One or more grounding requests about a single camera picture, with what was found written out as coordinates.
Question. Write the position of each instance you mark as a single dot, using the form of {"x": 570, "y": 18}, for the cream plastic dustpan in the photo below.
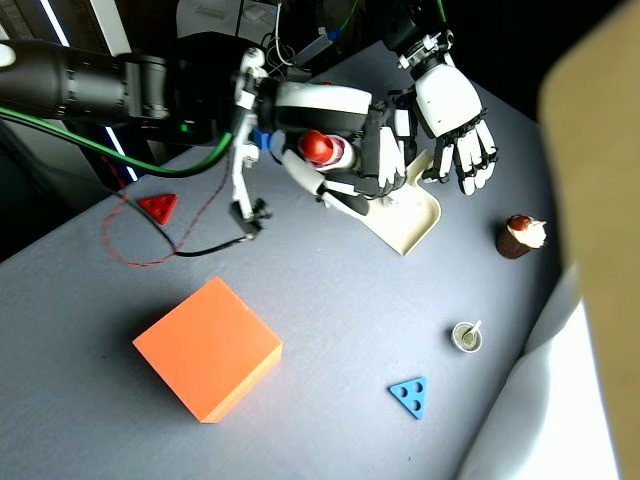
{"x": 405, "y": 220}

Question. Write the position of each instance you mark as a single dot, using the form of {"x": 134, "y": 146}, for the white sheet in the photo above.
{"x": 540, "y": 400}

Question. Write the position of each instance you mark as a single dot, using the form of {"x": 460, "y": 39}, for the toy cupcake brown wrapper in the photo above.
{"x": 517, "y": 240}

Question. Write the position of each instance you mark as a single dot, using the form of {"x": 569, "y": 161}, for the blue hexagonal block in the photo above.
{"x": 262, "y": 140}

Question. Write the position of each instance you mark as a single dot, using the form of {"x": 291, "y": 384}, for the grey table cloth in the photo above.
{"x": 350, "y": 310}

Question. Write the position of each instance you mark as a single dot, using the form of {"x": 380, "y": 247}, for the blue triangle block with holes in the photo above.
{"x": 412, "y": 400}

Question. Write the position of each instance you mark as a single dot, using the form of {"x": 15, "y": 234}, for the small white spoon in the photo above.
{"x": 475, "y": 329}

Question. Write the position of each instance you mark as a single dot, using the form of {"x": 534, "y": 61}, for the large orange block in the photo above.
{"x": 205, "y": 345}

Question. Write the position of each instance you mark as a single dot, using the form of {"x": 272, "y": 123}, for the red triangle block with holes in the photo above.
{"x": 159, "y": 207}

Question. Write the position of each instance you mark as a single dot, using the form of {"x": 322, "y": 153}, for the small toy bowl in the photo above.
{"x": 467, "y": 340}

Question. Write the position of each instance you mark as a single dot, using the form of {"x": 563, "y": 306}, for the white flat panel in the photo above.
{"x": 220, "y": 10}

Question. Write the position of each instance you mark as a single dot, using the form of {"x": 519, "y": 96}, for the white frame post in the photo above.
{"x": 122, "y": 150}

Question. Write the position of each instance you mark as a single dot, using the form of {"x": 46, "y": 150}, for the tan board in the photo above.
{"x": 600, "y": 150}

